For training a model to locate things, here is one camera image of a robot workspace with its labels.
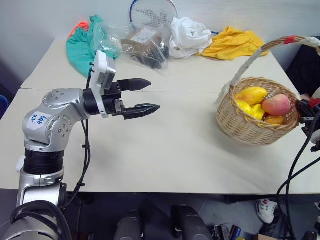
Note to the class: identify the green cloth bag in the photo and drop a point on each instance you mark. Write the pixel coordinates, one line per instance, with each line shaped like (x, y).
(81, 50)

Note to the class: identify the yellow crumpled cloth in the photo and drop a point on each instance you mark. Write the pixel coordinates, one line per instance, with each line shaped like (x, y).
(232, 45)

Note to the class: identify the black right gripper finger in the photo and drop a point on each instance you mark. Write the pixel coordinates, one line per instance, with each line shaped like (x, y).
(299, 108)

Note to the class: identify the white sneaker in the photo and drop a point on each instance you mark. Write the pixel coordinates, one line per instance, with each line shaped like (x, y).
(266, 210)

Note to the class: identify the black parts in bag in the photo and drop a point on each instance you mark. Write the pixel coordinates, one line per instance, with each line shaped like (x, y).
(152, 58)

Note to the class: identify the brown cardboard package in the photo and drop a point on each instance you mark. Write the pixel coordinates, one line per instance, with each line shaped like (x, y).
(142, 41)

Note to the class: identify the white crumpled cloth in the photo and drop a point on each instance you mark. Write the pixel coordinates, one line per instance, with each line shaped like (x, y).
(188, 37)

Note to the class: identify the blue container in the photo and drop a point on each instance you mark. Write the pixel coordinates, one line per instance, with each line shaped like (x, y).
(2, 106)

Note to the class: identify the blue badminton racket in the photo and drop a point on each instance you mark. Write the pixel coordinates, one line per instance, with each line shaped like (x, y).
(155, 15)

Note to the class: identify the white sticker with blue writing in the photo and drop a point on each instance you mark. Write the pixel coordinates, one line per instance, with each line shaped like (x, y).
(38, 120)

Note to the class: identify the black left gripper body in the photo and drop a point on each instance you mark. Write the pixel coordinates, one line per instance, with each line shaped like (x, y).
(113, 100)

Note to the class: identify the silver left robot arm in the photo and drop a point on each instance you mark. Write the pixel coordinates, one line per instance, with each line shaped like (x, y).
(60, 105)

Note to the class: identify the red and yellow peach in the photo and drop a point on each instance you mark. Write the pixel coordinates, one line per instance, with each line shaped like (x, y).
(276, 105)

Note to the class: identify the dark rounded shape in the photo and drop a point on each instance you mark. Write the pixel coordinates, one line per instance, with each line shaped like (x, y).
(191, 223)
(128, 226)

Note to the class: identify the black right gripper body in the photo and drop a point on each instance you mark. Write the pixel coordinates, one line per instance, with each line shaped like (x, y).
(310, 113)

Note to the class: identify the small tools heap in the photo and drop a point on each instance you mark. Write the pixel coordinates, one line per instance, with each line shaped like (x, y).
(226, 232)

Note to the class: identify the clear plastic bag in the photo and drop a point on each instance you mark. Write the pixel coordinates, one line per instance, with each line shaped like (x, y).
(112, 42)

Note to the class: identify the small orange fruit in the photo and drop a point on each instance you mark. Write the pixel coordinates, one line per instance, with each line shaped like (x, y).
(274, 120)

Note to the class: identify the long yellow mango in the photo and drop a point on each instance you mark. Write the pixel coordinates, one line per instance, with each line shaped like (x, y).
(252, 95)

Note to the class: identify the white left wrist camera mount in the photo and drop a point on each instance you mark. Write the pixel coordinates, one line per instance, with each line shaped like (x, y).
(102, 71)

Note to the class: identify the yellow star fruit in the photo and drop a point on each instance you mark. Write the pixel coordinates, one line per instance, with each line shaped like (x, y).
(251, 110)

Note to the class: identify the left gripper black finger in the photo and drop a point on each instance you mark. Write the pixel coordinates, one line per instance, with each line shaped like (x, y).
(135, 84)
(142, 110)

